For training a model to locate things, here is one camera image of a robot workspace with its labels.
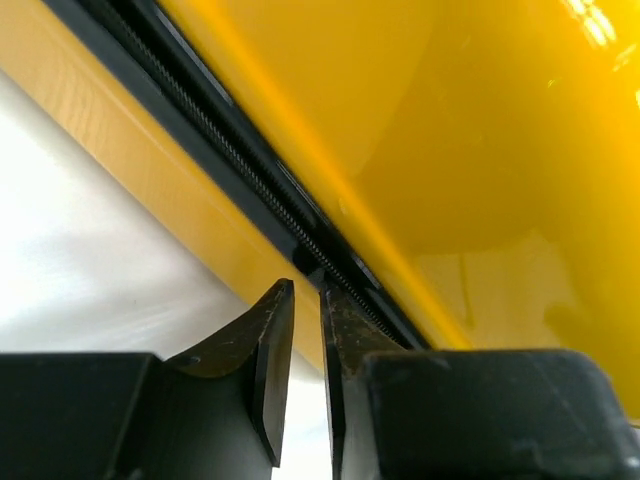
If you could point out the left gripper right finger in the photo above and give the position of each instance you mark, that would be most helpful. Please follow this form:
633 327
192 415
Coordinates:
398 411

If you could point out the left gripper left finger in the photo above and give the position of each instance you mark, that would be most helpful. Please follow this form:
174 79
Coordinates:
213 411

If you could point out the yellow hard-shell suitcase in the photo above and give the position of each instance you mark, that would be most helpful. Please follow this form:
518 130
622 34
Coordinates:
467 171

